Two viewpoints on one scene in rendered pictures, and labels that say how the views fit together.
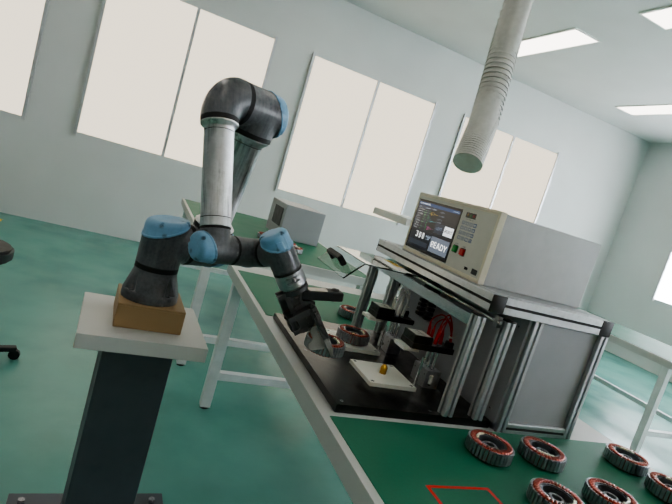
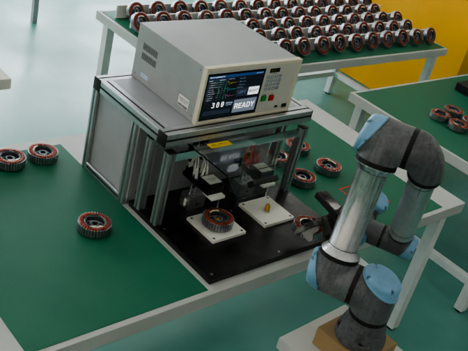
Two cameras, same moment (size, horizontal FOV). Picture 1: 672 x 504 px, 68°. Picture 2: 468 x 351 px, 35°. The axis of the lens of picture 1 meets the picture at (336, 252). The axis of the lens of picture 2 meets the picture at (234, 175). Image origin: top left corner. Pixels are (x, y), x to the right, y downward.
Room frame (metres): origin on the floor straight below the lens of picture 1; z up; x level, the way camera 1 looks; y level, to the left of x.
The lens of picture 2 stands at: (2.50, 1.85, 2.20)
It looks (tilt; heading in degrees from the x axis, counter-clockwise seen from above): 29 degrees down; 246
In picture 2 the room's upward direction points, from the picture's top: 15 degrees clockwise
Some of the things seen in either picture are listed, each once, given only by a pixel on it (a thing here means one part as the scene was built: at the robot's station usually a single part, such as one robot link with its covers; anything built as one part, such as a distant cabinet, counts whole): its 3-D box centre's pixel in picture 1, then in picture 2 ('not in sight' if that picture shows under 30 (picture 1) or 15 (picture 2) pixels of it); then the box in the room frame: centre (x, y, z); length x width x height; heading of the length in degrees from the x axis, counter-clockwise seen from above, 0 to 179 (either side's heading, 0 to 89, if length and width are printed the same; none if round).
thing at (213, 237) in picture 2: (351, 342); (216, 225); (1.62, -0.13, 0.78); 0.15 x 0.15 x 0.01; 23
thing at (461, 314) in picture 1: (416, 287); (240, 144); (1.55, -0.27, 1.03); 0.62 x 0.01 x 0.03; 23
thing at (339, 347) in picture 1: (324, 344); (308, 228); (1.32, -0.04, 0.84); 0.11 x 0.11 x 0.04
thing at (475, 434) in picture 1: (489, 447); (302, 177); (1.15, -0.49, 0.77); 0.11 x 0.11 x 0.04
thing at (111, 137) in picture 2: not in sight; (111, 145); (1.97, -0.42, 0.91); 0.28 x 0.03 x 0.32; 113
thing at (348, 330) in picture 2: (153, 280); (364, 324); (1.35, 0.46, 0.86); 0.15 x 0.15 x 0.10
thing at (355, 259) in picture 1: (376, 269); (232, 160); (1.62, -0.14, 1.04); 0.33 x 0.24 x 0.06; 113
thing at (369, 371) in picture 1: (381, 374); (266, 211); (1.40, -0.23, 0.78); 0.15 x 0.15 x 0.01; 23
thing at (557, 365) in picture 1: (550, 381); not in sight; (1.37, -0.68, 0.91); 0.28 x 0.03 x 0.32; 113
